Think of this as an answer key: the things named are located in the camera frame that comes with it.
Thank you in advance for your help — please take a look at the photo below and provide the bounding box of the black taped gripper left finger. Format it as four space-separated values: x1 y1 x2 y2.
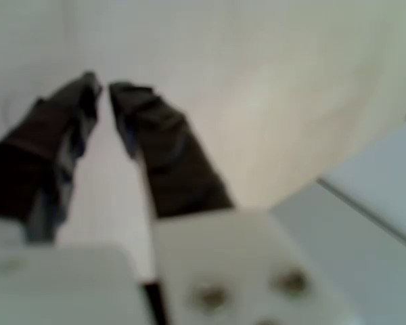
0 70 103 243

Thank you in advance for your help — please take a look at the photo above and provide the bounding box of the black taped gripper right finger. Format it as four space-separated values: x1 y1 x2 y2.
107 81 355 325

